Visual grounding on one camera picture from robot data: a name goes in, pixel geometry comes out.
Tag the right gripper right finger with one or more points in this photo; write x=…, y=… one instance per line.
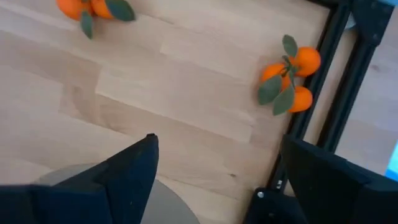
x=342, y=193

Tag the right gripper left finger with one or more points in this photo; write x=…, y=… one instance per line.
x=77, y=199

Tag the orange tangerine cluster with leaves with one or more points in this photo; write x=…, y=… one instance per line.
x=71, y=7
x=306, y=60

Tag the round grey placemat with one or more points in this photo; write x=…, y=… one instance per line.
x=168, y=205

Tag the black aluminium table frame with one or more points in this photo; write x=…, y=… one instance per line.
x=370, y=18

